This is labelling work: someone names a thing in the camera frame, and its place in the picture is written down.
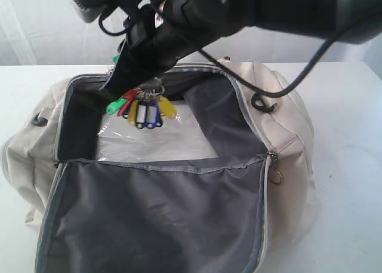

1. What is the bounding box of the gold metal key ring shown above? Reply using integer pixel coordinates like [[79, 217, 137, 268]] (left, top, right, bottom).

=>
[[268, 161, 284, 186]]

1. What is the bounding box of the colourful key tag bunch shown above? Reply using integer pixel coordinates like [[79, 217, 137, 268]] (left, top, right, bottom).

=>
[[106, 54, 178, 130]]

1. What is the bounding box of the clear plastic packaging bag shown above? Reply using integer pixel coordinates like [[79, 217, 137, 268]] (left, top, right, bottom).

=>
[[95, 102, 217, 162]]

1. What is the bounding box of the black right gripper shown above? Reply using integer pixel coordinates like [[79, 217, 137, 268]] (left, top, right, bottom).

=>
[[99, 0, 260, 102]]

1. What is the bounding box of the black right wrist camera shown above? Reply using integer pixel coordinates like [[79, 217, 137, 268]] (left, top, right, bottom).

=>
[[71, 0, 141, 24]]

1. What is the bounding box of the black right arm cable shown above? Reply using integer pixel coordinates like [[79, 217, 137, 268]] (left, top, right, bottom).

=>
[[98, 4, 359, 99]]

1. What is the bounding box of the cream fabric duffel bag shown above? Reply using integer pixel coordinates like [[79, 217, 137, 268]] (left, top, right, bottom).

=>
[[2, 60, 319, 272]]

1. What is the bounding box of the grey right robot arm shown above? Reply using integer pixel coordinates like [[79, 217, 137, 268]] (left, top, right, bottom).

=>
[[82, 0, 381, 98]]

